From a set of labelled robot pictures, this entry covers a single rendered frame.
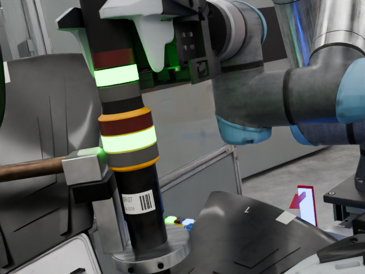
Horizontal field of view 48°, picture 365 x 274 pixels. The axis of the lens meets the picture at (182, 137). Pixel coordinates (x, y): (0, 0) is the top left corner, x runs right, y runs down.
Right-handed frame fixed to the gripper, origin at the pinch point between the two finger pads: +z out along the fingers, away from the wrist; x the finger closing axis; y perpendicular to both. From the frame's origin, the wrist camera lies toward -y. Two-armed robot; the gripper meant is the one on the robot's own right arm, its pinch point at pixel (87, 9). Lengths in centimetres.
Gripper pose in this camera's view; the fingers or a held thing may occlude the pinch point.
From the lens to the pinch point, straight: 32.6
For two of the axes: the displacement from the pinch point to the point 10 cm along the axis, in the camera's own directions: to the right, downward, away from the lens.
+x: -8.8, 0.5, 4.7
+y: 1.6, 9.7, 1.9
